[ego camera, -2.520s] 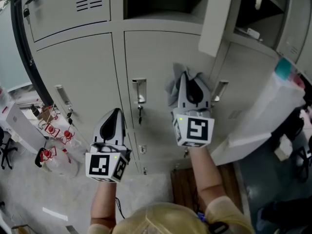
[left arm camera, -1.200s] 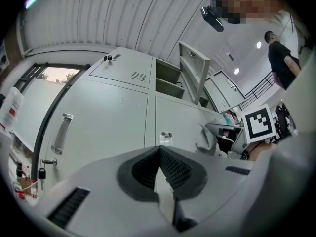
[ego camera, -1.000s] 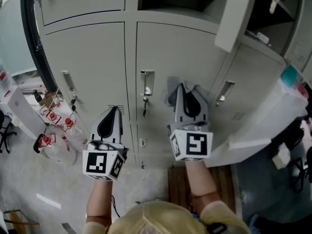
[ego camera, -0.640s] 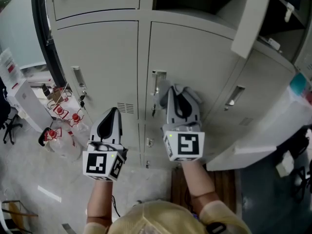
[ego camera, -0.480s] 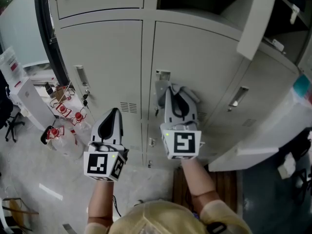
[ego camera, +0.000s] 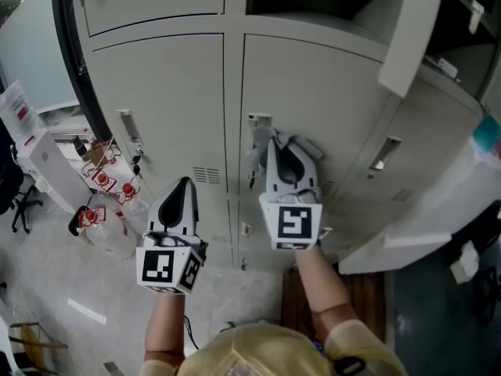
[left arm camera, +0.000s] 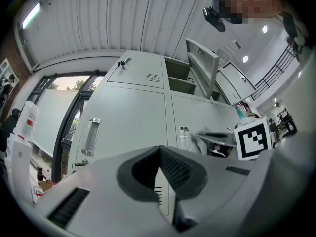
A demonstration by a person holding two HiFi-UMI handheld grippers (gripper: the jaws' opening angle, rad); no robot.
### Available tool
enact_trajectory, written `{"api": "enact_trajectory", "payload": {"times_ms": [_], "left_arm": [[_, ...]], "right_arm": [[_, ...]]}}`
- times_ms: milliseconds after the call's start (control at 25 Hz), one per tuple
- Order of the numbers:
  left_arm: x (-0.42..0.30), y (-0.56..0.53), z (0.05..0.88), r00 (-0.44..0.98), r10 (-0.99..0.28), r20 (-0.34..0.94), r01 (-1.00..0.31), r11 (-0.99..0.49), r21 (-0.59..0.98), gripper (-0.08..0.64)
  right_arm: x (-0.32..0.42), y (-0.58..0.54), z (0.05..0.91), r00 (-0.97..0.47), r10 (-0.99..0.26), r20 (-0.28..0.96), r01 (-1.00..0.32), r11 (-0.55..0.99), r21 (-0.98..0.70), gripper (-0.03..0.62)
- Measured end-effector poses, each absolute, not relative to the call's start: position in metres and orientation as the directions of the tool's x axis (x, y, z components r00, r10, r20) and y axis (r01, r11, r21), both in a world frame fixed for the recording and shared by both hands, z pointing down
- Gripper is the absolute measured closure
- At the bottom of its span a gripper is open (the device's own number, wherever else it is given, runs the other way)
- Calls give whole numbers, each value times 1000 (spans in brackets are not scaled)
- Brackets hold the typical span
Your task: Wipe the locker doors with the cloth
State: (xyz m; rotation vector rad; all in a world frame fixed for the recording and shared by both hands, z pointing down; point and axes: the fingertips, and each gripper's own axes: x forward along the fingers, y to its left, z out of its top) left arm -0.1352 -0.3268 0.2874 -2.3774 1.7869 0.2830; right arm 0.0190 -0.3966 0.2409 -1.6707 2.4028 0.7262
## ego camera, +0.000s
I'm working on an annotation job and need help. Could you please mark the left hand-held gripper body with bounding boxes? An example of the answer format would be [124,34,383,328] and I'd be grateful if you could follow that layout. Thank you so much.
[135,229,209,295]

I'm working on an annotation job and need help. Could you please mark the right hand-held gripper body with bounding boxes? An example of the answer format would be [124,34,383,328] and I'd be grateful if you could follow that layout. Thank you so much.
[258,192,324,251]

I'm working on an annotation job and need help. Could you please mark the grey cleaning cloth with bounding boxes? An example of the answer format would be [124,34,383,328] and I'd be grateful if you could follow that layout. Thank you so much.
[248,126,325,179]

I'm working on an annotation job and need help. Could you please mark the person's left forearm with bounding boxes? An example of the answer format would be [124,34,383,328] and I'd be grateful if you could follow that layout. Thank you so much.
[143,291,187,363]

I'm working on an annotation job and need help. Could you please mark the person's right forearm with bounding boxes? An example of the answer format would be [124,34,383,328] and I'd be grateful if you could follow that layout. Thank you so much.
[293,247,353,344]

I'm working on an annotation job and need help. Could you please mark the grey metal locker cabinet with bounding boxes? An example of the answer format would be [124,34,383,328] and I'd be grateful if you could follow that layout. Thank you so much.
[72,0,501,273]

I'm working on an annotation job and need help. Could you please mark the small black waste bin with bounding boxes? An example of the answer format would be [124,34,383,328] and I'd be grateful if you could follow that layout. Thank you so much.
[68,205,89,237]

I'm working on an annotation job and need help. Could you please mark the small cardboard box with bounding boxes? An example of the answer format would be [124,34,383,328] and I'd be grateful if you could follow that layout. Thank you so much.
[82,141,107,168]

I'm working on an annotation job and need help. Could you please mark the black thermos flask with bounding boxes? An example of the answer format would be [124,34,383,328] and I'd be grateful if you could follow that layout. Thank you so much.
[70,135,88,157]

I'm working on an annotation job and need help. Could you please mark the large white box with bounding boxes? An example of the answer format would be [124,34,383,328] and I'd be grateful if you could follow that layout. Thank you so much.
[337,139,501,276]

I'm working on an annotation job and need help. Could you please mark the person's cream knit top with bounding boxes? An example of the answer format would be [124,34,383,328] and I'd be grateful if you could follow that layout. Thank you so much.
[139,319,408,376]

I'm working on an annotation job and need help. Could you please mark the wooden stool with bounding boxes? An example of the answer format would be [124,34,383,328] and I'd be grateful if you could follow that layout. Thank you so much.
[7,321,70,371]

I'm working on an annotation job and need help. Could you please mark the black office chair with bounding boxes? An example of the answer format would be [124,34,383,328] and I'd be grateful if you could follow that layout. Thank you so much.
[0,119,44,234]

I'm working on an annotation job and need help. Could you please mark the black clip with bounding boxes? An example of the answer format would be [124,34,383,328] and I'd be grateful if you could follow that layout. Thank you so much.
[332,356,369,376]

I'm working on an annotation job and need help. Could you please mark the clear dispenser bottle red label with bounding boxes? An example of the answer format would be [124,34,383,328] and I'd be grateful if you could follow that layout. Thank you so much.
[0,79,42,140]

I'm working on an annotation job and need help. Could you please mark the flat white plastic case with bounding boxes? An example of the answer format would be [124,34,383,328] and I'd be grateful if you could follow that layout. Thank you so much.
[434,56,459,80]

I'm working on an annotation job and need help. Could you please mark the small white carton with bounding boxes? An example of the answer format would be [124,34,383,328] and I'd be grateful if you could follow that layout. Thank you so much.
[449,243,481,285]

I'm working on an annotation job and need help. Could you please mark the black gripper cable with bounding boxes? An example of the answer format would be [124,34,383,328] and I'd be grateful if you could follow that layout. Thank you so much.
[183,315,200,351]

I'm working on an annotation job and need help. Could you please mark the black window frame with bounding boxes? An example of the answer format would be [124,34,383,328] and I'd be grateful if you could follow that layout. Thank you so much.
[49,0,114,140]

